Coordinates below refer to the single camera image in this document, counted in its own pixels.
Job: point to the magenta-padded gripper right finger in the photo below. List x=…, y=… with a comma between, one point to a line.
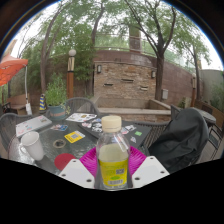
x=150, y=171

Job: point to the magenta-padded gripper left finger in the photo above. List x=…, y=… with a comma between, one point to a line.
x=76, y=173

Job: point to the yellow-labelled clear drink bottle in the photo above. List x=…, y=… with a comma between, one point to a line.
x=113, y=170

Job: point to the flat round red coaster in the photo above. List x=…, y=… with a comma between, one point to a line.
x=63, y=160

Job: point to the yellow printed card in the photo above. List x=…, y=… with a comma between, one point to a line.
x=74, y=136

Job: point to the black backpack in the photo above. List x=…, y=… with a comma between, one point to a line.
x=180, y=140

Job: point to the small colourful sticker card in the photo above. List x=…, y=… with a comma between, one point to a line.
x=59, y=127

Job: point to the white ceramic mug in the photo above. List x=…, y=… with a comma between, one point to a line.
x=33, y=145

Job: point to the white sticker sheet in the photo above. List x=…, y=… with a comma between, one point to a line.
x=80, y=117

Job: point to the potted plant in teal pot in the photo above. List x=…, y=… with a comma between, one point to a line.
x=57, y=111

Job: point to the silver laptop with stickers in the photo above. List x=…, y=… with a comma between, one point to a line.
x=33, y=124

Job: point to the blue yellow striped cone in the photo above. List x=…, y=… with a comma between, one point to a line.
x=42, y=104

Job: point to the long wooden bench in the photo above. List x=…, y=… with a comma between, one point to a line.
x=218, y=113

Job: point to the orange canopy with white pole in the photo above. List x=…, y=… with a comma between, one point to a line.
x=11, y=68

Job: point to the grey wall utility box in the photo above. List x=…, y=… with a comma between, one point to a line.
x=165, y=94

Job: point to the black wall lamp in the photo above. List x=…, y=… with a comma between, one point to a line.
x=153, y=74
x=99, y=68

